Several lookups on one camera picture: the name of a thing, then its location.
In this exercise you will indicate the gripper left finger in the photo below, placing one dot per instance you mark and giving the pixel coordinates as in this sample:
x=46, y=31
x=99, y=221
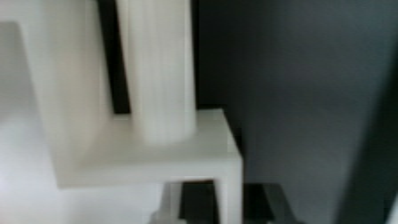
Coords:
x=188, y=204

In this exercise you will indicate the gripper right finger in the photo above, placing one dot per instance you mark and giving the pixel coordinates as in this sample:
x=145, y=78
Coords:
x=266, y=208

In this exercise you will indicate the white U-shaped obstacle frame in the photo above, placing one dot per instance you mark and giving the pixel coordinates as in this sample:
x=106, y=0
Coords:
x=94, y=165

